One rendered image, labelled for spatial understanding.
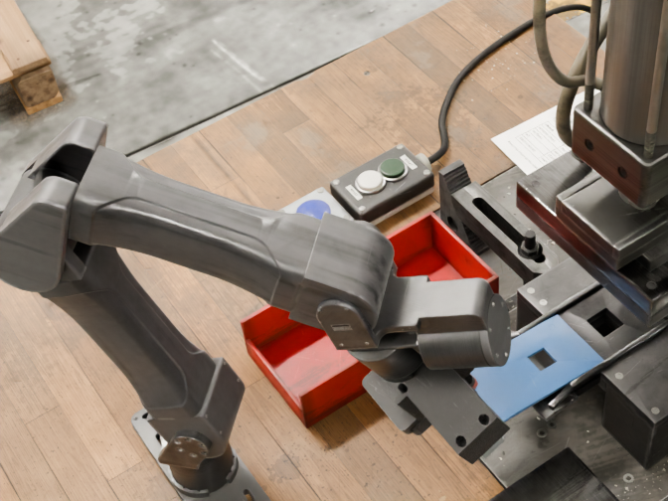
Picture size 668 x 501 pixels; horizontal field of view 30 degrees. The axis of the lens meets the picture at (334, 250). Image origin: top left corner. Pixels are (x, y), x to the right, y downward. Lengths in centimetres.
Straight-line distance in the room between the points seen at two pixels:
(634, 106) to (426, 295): 21
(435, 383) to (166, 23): 232
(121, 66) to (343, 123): 163
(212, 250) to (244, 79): 212
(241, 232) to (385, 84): 72
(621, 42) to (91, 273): 45
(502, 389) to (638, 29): 41
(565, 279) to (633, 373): 13
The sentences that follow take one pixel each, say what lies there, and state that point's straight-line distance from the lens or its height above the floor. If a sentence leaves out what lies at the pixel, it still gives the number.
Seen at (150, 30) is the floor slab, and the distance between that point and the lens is 324.
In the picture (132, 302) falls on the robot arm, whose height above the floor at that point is 118.
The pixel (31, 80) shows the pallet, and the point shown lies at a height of 10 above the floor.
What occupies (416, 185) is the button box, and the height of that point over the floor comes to 93.
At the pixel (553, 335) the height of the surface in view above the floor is 99.
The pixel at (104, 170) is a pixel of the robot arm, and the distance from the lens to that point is 95.
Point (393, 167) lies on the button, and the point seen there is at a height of 94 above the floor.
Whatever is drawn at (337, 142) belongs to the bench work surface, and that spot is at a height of 90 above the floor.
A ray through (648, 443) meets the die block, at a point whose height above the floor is 95.
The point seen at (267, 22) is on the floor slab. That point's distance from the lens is 319.
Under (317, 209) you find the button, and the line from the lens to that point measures 143.
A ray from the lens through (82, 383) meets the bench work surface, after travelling 138.
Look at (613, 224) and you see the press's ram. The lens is 108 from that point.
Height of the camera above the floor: 199
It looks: 49 degrees down
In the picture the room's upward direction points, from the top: 8 degrees counter-clockwise
